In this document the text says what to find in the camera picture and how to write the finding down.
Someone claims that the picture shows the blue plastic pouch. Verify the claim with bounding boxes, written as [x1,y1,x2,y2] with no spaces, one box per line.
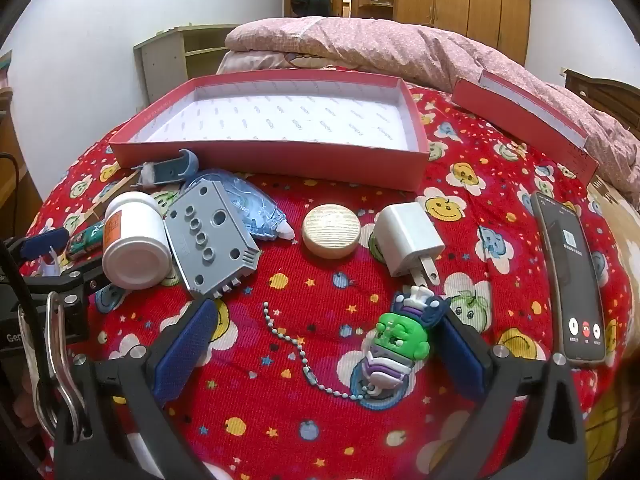
[187,167,296,243]

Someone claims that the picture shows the red box lid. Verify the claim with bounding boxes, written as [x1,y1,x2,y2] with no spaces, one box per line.
[450,70,601,188]

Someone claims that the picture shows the thin wooden stick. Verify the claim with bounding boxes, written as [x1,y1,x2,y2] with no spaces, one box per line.
[82,170,143,221]

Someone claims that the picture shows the beige printed bedsheet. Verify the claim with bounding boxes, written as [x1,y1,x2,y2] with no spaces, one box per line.
[585,180,640,461]

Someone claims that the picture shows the wooden wardrobe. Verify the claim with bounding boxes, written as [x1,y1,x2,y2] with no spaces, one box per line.
[345,0,532,66]

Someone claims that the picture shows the wooden side cabinet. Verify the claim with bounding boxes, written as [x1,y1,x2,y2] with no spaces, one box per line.
[0,50,46,241]

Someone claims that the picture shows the round wooden disc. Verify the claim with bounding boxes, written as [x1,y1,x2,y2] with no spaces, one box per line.
[301,203,362,261]

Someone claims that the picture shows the green cartoon keychain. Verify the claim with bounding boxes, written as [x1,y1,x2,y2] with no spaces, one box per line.
[262,285,453,403]

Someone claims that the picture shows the black smartphone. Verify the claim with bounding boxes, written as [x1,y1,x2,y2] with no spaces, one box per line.
[529,191,608,366]

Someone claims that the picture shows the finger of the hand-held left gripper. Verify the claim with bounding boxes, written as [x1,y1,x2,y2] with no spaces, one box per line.
[0,227,71,263]
[20,259,108,297]

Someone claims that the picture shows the pink printed pillow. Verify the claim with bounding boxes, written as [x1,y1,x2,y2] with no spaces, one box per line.
[217,50,351,77]

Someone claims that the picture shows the dark wooden headboard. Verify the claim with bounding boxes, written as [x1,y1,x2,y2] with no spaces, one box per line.
[564,67,640,141]

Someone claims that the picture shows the white charger plug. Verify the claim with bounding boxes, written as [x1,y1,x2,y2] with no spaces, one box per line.
[372,202,446,288]

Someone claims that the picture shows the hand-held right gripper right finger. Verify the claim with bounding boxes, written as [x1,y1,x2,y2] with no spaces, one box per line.
[440,305,588,480]

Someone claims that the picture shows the white pill bottle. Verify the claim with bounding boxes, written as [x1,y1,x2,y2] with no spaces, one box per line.
[101,191,173,291]

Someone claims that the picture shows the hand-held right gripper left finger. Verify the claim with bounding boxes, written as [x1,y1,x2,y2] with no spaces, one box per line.
[52,297,221,480]

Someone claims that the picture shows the red cardboard box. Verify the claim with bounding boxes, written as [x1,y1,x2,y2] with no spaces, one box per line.
[107,69,431,192]

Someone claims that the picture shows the pink quilt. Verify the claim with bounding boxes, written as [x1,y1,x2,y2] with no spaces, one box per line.
[217,16,640,201]

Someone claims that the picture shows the blue grey plastic hook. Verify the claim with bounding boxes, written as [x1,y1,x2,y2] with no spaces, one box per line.
[132,149,202,192]

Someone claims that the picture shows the red printed blanket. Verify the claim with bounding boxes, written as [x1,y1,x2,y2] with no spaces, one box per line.
[20,80,631,480]

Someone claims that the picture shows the silver metal spring clip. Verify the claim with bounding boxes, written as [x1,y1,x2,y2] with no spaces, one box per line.
[17,290,93,441]

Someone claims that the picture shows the beige shelf unit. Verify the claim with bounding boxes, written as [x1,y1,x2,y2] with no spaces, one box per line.
[132,24,238,111]

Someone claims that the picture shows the grey perforated plastic block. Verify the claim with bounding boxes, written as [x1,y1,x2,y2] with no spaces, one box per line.
[164,177,262,301]

